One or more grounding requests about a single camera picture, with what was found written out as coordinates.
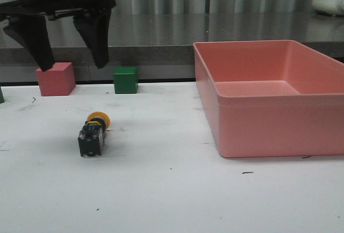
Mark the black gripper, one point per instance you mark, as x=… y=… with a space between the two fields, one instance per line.
x=27 y=26

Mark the yellow push button switch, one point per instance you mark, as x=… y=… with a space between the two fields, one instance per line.
x=91 y=136

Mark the pink cube block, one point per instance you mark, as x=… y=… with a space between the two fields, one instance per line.
x=57 y=81

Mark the green cube block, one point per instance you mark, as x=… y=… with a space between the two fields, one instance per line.
x=125 y=80

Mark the dark green block at edge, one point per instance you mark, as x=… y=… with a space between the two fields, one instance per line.
x=1 y=97

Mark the grey stone counter shelf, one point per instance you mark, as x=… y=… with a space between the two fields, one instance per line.
x=161 y=46

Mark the pink plastic bin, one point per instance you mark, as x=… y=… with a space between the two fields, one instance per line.
x=270 y=98

